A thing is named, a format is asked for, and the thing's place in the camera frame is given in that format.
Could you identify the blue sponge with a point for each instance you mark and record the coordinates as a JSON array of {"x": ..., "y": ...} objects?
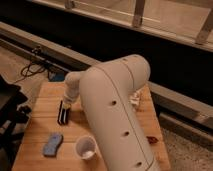
[{"x": 51, "y": 147}]

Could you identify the blue floor object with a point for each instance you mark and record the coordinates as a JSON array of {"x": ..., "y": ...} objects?
[{"x": 57, "y": 78}]

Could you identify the black chair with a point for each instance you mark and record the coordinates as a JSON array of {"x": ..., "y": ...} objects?
[{"x": 10, "y": 98}]

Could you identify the brown oval snack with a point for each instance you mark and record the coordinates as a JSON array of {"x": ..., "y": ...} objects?
[{"x": 152, "y": 139}]

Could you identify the white small bottle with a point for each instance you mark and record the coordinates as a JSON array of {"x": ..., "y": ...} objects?
[{"x": 135, "y": 99}]

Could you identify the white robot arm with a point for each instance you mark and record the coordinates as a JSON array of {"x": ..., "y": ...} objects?
[{"x": 104, "y": 90}]

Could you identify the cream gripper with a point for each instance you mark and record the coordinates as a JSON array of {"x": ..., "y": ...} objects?
[{"x": 67, "y": 105}]

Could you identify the white paper cup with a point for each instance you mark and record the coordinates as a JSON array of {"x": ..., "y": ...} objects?
[{"x": 85, "y": 147}]

